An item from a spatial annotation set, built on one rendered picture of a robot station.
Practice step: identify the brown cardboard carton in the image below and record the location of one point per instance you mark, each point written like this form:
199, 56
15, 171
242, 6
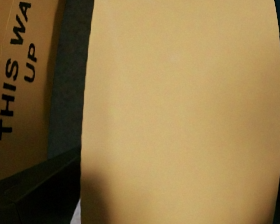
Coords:
29, 36
181, 118

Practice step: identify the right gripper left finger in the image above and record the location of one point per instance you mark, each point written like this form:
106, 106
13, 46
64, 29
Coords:
46, 193

